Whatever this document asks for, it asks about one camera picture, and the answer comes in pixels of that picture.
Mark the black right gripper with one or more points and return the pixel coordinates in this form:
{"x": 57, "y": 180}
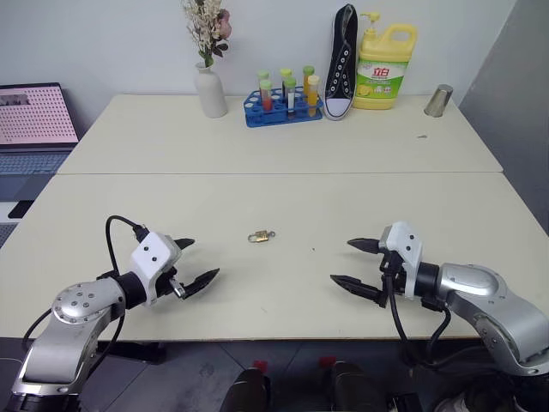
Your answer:
{"x": 396, "y": 279}

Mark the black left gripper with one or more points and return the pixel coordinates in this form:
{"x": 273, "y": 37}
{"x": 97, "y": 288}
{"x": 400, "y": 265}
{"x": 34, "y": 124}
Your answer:
{"x": 165, "y": 284}

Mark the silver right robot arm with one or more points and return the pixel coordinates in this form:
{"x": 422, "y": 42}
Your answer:
{"x": 493, "y": 300}

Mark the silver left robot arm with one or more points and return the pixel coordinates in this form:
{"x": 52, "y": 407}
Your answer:
{"x": 73, "y": 317}

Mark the small brass padlock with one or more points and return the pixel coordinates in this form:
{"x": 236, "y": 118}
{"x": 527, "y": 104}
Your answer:
{"x": 257, "y": 236}

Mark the small red marker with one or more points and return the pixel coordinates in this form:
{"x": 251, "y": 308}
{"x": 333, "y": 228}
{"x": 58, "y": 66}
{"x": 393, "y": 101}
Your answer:
{"x": 260, "y": 365}
{"x": 327, "y": 361}

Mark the dark rounded shape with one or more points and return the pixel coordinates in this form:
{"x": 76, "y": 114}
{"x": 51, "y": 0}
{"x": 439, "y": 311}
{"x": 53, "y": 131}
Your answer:
{"x": 351, "y": 386}
{"x": 246, "y": 391}

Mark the white ceramic vase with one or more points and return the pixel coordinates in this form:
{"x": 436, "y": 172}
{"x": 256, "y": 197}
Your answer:
{"x": 211, "y": 92}

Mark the blue test tube rack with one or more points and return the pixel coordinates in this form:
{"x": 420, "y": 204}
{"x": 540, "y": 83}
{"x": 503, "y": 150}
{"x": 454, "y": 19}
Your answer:
{"x": 279, "y": 112}

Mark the orange liquid yellow-capped test tube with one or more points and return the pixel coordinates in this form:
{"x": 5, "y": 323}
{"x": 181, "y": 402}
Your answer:
{"x": 313, "y": 96}

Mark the black flat pad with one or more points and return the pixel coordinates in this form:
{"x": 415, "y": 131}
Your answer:
{"x": 21, "y": 208}

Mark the red liquid test tube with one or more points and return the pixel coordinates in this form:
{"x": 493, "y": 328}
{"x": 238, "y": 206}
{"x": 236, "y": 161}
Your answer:
{"x": 266, "y": 96}

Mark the steel metal cup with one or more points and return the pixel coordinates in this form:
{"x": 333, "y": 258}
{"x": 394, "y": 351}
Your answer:
{"x": 438, "y": 101}

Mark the white-labelled green-capped test tube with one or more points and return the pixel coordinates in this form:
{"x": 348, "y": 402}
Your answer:
{"x": 291, "y": 96}

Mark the black canvas sneaker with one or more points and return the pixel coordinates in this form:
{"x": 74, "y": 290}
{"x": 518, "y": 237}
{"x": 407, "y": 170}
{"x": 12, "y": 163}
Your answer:
{"x": 341, "y": 73}

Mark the yellow detergent pump bottle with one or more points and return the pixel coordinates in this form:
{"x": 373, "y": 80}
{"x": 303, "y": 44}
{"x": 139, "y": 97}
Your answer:
{"x": 381, "y": 73}

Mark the empty green-capped test tube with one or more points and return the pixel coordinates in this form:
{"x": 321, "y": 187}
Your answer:
{"x": 263, "y": 76}

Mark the orange liquid green-capped test tube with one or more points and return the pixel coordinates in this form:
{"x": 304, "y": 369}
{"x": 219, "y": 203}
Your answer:
{"x": 308, "y": 73}

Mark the dark liquid yellow-green-capped test tube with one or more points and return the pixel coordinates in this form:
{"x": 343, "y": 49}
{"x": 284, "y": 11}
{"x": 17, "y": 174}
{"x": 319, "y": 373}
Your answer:
{"x": 285, "y": 75}

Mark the grey laptop with pink screen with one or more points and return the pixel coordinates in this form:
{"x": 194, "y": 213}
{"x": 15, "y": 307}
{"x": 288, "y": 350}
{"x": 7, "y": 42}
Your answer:
{"x": 34, "y": 116}

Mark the dried flower bouquet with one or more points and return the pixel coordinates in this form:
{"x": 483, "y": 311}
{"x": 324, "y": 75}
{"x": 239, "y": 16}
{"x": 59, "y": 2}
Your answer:
{"x": 206, "y": 30}

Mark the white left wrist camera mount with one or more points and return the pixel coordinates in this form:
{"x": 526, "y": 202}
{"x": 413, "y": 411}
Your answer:
{"x": 150, "y": 259}

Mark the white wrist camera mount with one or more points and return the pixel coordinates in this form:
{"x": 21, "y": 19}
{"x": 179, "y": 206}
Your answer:
{"x": 150, "y": 259}
{"x": 403, "y": 249}

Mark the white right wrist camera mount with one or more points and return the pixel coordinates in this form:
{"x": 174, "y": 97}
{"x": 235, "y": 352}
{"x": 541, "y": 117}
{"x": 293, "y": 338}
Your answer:
{"x": 403, "y": 249}

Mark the black table frame bar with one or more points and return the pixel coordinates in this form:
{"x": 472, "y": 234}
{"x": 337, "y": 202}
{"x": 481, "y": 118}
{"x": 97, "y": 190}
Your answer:
{"x": 128, "y": 351}

